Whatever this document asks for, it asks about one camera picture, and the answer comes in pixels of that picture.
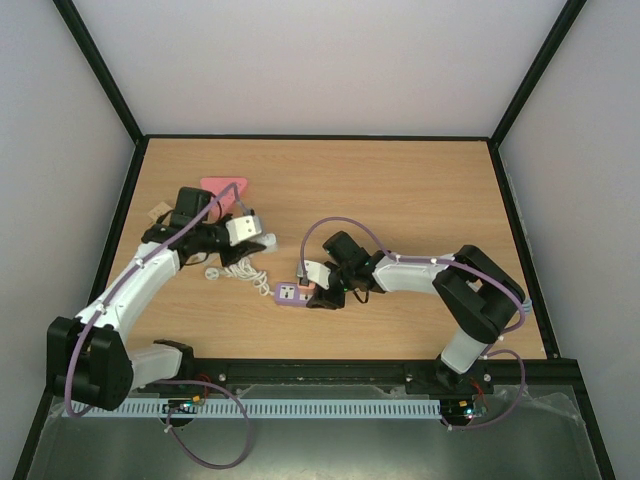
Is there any pink triangular power strip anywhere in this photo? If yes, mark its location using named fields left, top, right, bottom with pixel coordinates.
left=200, top=176, right=248, bottom=220

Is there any pink plug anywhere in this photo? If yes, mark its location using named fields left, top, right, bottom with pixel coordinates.
left=298, top=279, right=316, bottom=294

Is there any beige dragon cube plug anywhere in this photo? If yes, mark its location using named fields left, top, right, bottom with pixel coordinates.
left=148, top=201, right=173, bottom=223

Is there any white plug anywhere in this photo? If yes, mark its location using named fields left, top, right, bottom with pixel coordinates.
left=252, top=233, right=278, bottom=254

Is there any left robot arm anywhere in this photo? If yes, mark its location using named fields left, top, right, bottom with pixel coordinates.
left=46, top=182, right=265, bottom=417

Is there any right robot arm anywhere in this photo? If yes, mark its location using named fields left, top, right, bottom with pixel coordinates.
left=296, top=231, right=526, bottom=392

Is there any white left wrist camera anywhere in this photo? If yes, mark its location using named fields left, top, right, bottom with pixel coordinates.
left=225, top=215, right=263, bottom=246

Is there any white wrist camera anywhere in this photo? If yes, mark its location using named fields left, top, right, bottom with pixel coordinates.
left=296, top=260, right=331, bottom=290
left=225, top=215, right=263, bottom=246

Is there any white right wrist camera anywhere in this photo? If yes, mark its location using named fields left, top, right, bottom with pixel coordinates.
left=296, top=260, right=331, bottom=290

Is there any white coiled cord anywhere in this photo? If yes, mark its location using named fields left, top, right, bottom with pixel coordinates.
left=204, top=257, right=277, bottom=299

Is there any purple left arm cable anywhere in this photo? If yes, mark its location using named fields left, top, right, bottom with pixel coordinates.
left=64, top=182, right=254, bottom=469

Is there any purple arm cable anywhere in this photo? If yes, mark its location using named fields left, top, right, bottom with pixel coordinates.
left=299, top=215, right=529, bottom=431
left=64, top=182, right=254, bottom=469

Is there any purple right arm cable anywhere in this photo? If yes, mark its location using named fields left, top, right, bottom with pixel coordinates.
left=299, top=215, right=529, bottom=431

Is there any light blue cable duct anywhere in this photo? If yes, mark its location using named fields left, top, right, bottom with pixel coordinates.
left=85, top=397, right=442, bottom=420

